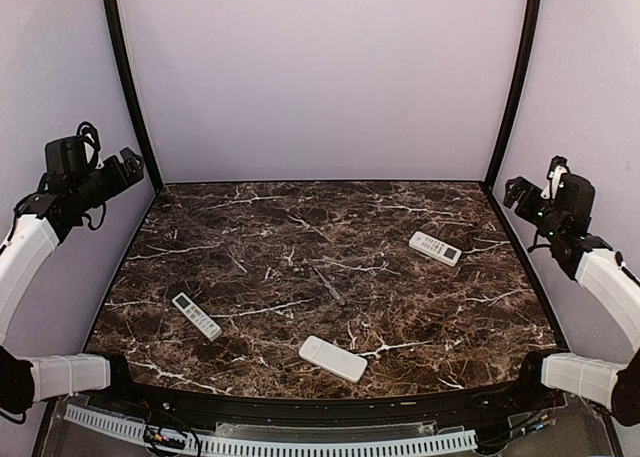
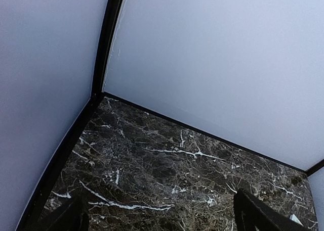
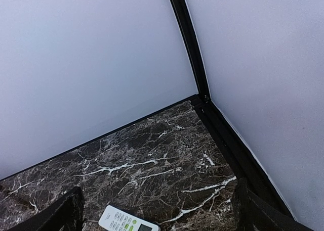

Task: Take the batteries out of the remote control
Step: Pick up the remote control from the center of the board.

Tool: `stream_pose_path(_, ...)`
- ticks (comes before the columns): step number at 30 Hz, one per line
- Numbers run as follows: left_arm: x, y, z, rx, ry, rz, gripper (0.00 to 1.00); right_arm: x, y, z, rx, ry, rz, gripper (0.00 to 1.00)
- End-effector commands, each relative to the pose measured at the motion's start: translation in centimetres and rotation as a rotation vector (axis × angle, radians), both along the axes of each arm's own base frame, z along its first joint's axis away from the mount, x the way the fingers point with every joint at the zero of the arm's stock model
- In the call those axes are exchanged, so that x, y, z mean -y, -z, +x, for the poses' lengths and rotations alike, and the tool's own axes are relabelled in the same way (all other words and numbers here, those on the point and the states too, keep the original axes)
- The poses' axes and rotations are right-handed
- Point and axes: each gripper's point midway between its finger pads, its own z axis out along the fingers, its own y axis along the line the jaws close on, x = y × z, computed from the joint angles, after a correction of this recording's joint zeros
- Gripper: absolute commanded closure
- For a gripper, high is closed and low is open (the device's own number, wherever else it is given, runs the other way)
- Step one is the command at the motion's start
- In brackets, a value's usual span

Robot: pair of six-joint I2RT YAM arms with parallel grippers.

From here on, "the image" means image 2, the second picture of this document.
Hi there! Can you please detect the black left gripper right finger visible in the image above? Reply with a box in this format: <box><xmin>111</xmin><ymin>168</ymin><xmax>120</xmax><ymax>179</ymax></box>
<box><xmin>233</xmin><ymin>189</ymin><xmax>307</xmax><ymax>231</ymax></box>

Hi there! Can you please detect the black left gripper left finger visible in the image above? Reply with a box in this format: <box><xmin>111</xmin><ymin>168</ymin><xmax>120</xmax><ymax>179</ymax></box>
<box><xmin>43</xmin><ymin>196</ymin><xmax>89</xmax><ymax>230</ymax></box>

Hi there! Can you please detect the black right corner post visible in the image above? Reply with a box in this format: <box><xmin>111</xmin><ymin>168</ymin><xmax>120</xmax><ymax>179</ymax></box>
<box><xmin>306</xmin><ymin>159</ymin><xmax>324</xmax><ymax>176</ymax></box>

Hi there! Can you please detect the black corner post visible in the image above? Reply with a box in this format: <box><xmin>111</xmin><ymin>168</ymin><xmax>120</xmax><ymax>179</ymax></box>
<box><xmin>306</xmin><ymin>159</ymin><xmax>324</xmax><ymax>176</ymax></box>
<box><xmin>91</xmin><ymin>0</ymin><xmax>123</xmax><ymax>99</ymax></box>

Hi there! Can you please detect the black left corner post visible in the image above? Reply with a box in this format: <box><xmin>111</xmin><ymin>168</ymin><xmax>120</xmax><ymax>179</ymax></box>
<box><xmin>91</xmin><ymin>0</ymin><xmax>123</xmax><ymax>99</ymax></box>

